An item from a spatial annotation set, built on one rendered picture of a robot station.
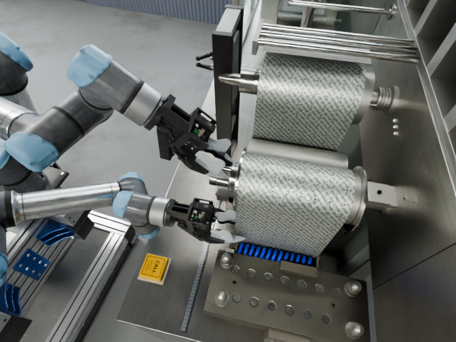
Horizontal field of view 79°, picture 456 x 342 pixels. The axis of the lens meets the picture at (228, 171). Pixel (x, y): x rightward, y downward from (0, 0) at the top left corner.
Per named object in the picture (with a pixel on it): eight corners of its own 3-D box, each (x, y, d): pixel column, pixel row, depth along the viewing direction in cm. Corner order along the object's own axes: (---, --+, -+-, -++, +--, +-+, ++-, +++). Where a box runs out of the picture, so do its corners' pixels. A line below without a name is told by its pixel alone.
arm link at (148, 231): (154, 206, 94) (146, 189, 85) (165, 234, 88) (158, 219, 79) (131, 216, 92) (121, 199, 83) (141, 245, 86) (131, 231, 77)
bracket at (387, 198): (364, 184, 61) (367, 180, 59) (391, 189, 60) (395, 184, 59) (365, 204, 58) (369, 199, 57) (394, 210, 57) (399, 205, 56)
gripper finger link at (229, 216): (249, 216, 71) (213, 214, 71) (248, 226, 76) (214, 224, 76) (250, 205, 73) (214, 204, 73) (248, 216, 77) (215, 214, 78)
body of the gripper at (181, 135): (211, 150, 54) (157, 112, 48) (188, 165, 60) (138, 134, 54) (220, 122, 58) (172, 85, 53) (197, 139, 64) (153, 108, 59)
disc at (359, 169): (340, 188, 72) (362, 152, 60) (342, 188, 72) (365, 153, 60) (341, 241, 64) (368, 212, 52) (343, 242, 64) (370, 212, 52)
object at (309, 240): (234, 239, 80) (235, 208, 65) (316, 256, 77) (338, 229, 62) (234, 240, 80) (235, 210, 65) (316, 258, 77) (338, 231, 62)
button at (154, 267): (148, 255, 90) (146, 252, 88) (169, 260, 89) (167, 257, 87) (140, 277, 86) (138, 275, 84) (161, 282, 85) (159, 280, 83)
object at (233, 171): (233, 178, 71) (235, 155, 66) (240, 180, 70) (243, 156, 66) (226, 198, 65) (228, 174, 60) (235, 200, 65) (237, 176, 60)
